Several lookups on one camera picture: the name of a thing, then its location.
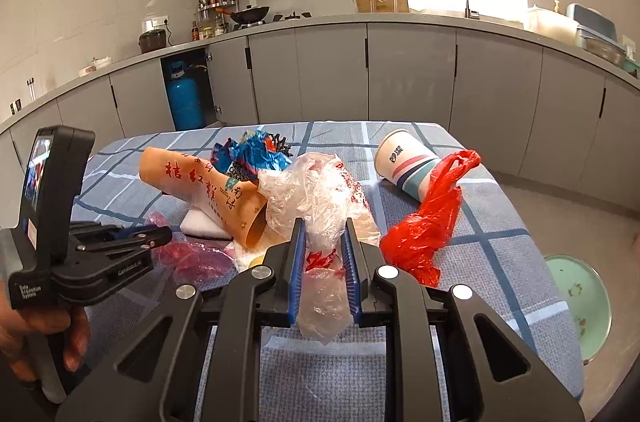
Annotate blue dish rack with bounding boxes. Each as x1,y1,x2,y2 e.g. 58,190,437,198
566,2,626,48

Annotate green enamel basin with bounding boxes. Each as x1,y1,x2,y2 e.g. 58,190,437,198
542,253,613,365

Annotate grey kitchen counter cabinets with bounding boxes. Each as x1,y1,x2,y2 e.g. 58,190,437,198
0,12,640,223

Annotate white foam block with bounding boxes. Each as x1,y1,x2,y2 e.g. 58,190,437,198
181,207,236,244

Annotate blue plaid tablecloth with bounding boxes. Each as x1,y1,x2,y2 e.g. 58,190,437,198
62,121,586,422

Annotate blue wrapper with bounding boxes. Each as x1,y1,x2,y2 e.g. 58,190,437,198
209,128,296,183

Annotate clear red-printed plastic bag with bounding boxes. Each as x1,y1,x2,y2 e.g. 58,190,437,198
257,152,382,345

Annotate person's left hand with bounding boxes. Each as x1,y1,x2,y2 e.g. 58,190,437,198
0,279,92,384

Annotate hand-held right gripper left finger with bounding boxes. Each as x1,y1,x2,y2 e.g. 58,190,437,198
55,217,308,422

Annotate pink plastic bag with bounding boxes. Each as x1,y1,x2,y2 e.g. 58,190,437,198
145,211,236,288

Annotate tan red-printed paper bag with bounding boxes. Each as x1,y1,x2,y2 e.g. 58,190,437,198
139,147,268,249

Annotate spice rack with bottles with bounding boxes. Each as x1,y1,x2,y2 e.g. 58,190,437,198
196,0,236,40

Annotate black wok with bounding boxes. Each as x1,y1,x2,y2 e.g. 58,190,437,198
216,5,271,26

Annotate blue gas cylinder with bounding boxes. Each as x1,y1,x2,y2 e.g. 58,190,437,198
165,57,206,130

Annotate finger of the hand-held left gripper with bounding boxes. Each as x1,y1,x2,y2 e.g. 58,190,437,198
74,226,173,268
70,223,157,239

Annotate striped paper cup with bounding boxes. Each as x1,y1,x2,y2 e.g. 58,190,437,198
373,129,443,204

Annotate white plastic container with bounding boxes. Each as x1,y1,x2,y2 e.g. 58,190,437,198
525,5,581,40

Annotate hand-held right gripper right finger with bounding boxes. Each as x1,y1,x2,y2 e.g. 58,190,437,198
340,217,586,422

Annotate metal bowl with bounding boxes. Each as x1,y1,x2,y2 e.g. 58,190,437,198
582,35,627,66

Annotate red plastic bag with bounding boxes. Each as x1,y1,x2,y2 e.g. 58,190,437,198
380,149,482,288

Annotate gas stove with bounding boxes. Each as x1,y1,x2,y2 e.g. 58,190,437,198
235,12,313,28

